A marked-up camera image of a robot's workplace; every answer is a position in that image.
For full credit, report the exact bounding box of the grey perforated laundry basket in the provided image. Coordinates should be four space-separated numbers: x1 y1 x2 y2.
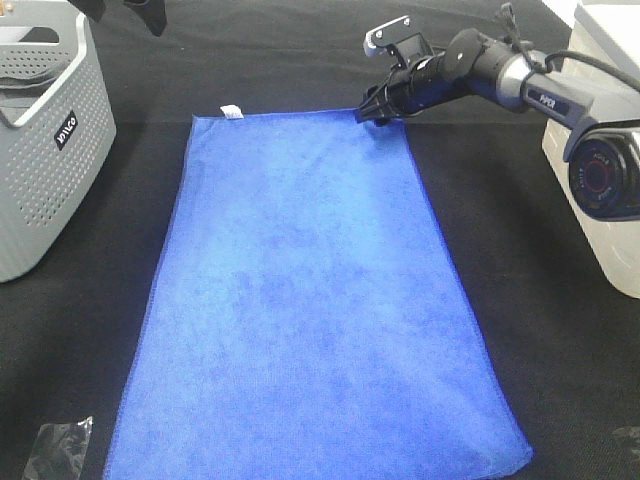
1 1 116 282

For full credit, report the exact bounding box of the grey cloth in basket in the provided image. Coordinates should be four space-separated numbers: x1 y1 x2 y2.
1 70 59 109

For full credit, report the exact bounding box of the white plastic basket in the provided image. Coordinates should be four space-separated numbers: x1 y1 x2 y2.
542 1 639 298

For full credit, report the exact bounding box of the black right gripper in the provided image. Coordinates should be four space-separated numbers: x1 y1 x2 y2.
355 49 468 125

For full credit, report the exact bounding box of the blue microfibre towel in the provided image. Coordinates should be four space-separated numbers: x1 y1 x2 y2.
105 110 533 479

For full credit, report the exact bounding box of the clear tape strip right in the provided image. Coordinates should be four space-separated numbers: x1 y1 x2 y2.
612 426 640 462

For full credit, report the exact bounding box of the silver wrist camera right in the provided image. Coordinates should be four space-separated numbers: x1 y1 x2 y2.
363 15 435 69

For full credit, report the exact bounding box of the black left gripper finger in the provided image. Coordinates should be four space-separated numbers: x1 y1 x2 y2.
68 0 106 22
123 0 167 36

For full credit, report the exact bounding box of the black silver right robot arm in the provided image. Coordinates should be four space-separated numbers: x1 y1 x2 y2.
355 3 639 222

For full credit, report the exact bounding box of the clear tape strip left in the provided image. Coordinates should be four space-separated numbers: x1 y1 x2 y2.
21 416 94 480

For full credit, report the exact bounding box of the clear tape strip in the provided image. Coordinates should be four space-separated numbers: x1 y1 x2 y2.
21 416 94 480
612 426 640 462

